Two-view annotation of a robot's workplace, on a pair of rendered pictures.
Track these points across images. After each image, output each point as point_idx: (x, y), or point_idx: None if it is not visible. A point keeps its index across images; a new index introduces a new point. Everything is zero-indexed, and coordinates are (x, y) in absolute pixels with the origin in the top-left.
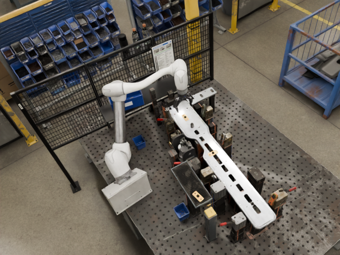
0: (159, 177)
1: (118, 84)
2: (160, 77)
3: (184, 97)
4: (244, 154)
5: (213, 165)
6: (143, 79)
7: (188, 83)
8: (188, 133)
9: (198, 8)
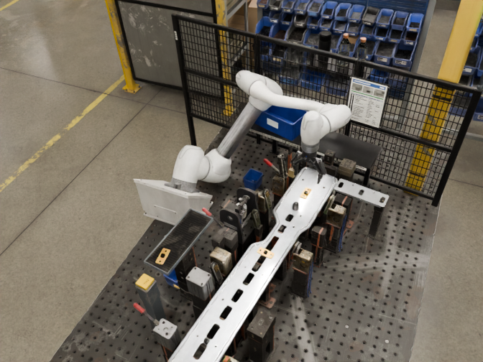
0: (218, 228)
1: (251, 77)
2: (348, 131)
3: (309, 159)
4: (325, 312)
5: (244, 263)
6: None
7: (368, 166)
8: (280, 210)
9: (459, 68)
